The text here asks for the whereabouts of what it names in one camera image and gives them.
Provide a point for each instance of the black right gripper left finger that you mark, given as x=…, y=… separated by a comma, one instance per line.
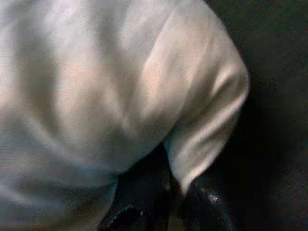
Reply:
x=142, y=192

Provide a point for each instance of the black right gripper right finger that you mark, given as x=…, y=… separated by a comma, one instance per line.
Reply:
x=207, y=211

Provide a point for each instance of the white pillow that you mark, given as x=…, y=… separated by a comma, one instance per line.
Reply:
x=108, y=84

